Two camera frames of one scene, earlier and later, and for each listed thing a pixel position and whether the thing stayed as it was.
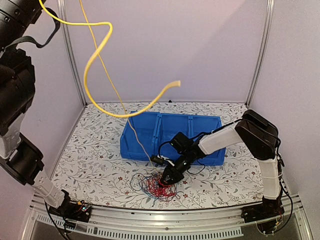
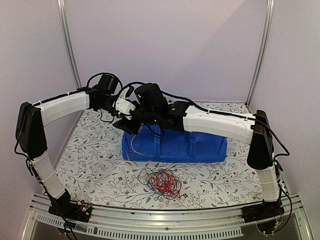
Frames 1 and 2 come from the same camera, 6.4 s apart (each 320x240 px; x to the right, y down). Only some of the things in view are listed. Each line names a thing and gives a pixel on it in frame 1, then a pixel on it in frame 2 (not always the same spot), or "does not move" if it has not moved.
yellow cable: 88,62 → 134,150
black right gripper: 176,175 → 126,125
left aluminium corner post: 62,9 does not move
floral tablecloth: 91,170 does not move
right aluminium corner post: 269,18 does not move
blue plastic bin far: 140,137 does not move
